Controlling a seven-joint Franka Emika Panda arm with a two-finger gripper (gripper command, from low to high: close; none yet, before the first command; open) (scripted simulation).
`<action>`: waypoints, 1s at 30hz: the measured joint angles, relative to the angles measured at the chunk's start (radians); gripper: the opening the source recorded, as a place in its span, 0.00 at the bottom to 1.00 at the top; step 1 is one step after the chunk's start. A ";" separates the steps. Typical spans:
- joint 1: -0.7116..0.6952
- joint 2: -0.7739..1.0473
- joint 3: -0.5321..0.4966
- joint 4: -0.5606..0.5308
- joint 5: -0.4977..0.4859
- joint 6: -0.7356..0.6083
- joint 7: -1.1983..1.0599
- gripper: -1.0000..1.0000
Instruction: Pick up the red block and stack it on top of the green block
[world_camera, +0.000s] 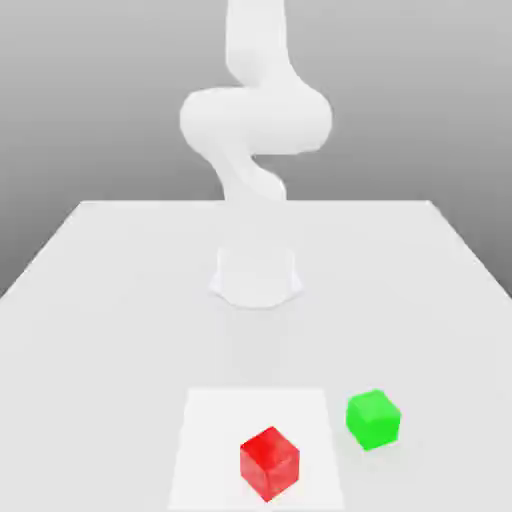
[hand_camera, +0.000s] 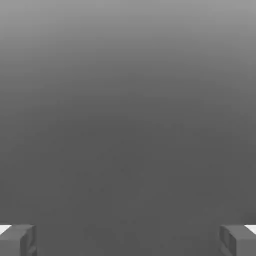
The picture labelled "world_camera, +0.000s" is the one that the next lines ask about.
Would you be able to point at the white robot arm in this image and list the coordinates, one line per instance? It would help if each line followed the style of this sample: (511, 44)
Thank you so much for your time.
(256, 120)

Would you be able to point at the small green cube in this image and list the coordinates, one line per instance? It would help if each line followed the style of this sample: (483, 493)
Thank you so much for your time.
(372, 420)

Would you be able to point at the small red cube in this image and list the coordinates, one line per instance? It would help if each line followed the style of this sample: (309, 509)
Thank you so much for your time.
(269, 464)

